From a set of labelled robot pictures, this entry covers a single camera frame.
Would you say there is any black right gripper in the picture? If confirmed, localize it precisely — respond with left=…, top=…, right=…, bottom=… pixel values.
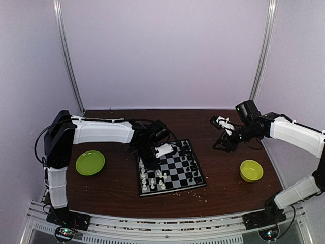
left=213, top=121, right=259, bottom=153

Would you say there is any black white chessboard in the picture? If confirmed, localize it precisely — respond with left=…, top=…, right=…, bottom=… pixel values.
left=136, top=139, right=207, bottom=197

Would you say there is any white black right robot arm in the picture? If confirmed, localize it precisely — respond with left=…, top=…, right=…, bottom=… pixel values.
left=210, top=100, right=324, bottom=225

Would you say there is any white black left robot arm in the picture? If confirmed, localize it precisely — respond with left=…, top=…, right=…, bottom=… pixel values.
left=36, top=110, right=173, bottom=226

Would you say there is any yellow-green bowl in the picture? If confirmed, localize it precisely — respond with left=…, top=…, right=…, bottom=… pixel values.
left=240, top=160, right=264, bottom=183

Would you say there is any green plate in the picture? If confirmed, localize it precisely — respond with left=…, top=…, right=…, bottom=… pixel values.
left=75, top=150, right=105, bottom=176

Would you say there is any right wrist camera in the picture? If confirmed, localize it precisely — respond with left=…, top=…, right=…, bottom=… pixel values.
left=209, top=116, right=235, bottom=136

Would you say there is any aluminium front rail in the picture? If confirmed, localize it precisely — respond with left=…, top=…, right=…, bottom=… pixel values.
left=20, top=199, right=313, bottom=244

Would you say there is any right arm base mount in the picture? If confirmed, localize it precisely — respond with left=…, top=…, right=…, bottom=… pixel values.
left=242, top=210, right=287, bottom=242

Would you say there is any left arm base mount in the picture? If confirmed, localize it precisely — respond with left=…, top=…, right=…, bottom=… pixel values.
left=46, top=212, right=91, bottom=243

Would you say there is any right aluminium frame post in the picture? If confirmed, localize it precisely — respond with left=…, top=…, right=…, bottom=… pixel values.
left=249, top=0, right=278, bottom=104

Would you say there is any aluminium frame post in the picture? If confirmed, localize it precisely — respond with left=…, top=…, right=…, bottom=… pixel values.
left=249, top=0, right=278, bottom=104
left=53, top=0, right=86, bottom=114

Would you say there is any left aluminium frame post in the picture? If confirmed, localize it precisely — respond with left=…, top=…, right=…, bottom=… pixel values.
left=53, top=0, right=86, bottom=114

